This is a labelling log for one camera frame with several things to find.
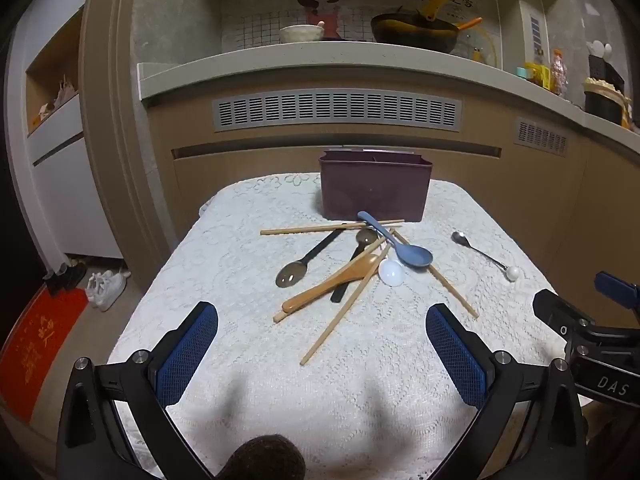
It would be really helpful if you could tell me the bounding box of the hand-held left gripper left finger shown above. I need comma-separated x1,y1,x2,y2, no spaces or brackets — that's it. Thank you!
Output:
55,301,220,480

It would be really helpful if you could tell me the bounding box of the white bowl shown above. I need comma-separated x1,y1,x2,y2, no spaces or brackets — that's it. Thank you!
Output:
279,23,325,44

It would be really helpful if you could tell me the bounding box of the black slotted spoon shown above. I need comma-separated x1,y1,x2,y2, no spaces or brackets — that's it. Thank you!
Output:
275,227,347,289

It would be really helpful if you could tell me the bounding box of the dark translucent black-handled spoon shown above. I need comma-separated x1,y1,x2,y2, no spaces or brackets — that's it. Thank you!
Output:
330,229,378,304

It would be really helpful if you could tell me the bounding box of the black round container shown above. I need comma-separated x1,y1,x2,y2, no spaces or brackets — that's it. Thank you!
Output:
583,77,632,126

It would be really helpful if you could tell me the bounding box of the brown fuzzy object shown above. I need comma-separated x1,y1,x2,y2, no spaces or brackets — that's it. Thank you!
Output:
215,434,307,480

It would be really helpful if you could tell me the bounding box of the clutter on shelf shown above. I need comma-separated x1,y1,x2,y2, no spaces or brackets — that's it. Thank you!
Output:
30,76,79,127

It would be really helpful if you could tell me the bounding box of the brown wooden spoon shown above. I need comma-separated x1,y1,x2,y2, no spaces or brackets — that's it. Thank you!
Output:
281,254,383,313

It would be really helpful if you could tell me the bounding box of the white lace tablecloth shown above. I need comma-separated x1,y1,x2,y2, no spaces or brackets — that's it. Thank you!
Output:
107,172,591,480

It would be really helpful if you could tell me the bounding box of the cartoon wall sticker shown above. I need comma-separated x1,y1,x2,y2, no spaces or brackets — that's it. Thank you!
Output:
222,0,501,56

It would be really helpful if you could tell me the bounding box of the red doormat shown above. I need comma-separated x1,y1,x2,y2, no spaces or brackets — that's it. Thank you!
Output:
0,285,90,423

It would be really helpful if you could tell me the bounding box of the wooden chopstick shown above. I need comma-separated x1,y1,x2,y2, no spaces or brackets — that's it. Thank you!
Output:
260,219,405,236
390,230,480,319
273,240,391,323
299,230,396,366

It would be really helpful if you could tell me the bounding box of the black box with white items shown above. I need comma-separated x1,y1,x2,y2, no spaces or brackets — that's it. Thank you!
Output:
587,40,626,92

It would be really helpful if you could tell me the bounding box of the clear bottle with orange cap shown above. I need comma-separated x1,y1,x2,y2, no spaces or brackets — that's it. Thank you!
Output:
550,50,569,97

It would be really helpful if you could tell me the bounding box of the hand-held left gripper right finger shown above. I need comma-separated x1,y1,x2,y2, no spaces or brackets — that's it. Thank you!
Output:
425,303,587,480

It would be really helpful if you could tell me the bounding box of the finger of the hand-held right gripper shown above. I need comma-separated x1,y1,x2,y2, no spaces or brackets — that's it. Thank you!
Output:
594,271,640,312
532,289,603,348

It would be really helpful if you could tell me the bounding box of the white soup spoon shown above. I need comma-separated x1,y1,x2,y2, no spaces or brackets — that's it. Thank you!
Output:
378,245,406,287

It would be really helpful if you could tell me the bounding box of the blue plastic spoon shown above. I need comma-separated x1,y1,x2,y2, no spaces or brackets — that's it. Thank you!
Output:
357,211,434,268

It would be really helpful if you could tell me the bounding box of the black shoe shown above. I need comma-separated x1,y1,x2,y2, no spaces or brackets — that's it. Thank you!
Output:
43,261,88,295

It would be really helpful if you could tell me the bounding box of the dark wok with orange handle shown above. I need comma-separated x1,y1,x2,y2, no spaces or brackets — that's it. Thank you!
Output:
370,13,484,54

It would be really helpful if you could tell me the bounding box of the small grey vent grille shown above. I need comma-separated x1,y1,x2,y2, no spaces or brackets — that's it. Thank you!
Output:
515,117,569,153

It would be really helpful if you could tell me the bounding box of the yellow box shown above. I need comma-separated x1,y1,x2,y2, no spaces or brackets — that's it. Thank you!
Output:
525,62,551,89

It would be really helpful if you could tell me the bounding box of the metal spoon with white ball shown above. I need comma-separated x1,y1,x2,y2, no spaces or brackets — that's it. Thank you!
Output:
451,231,520,282

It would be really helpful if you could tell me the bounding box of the long grey vent grille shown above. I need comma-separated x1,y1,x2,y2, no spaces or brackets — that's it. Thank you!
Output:
212,89,462,133

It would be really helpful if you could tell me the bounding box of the white shelf cabinet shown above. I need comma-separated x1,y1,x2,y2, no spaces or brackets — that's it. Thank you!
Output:
10,4,127,262

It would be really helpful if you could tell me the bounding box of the white sneaker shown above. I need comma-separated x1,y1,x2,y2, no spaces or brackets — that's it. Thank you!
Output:
86,280,127,312
90,269,132,293

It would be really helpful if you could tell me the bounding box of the maroon plastic utensil holder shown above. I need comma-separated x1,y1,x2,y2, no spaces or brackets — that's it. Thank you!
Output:
319,149,434,223

